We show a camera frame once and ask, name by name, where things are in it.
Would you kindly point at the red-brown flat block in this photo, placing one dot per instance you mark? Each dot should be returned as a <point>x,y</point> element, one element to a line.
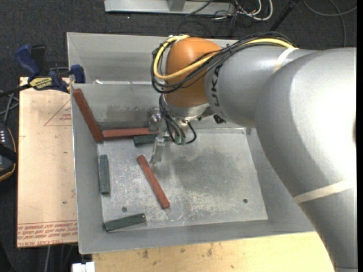
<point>87,114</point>
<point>153,181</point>
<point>124,133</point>

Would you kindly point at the brown cardboard board, red print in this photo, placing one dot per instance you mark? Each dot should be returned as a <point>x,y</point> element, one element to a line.
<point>45,163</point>

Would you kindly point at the grey metal bin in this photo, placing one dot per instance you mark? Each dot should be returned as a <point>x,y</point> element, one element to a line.
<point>215,180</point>

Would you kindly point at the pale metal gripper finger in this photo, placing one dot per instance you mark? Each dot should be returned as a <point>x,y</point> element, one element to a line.
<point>158,152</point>
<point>155,120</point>

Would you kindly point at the dark green flat block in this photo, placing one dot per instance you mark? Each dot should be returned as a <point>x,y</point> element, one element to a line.
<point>104,174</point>
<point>124,222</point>
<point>143,140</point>

